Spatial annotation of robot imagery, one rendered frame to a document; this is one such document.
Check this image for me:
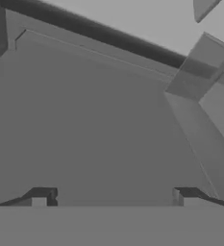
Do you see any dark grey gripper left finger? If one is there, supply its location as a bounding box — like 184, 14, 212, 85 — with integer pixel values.
0, 186, 59, 208

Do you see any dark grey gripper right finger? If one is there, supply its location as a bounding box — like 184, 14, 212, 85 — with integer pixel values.
171, 186, 224, 208

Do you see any grey fridge door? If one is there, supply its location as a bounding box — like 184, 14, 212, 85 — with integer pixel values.
0, 9, 224, 208

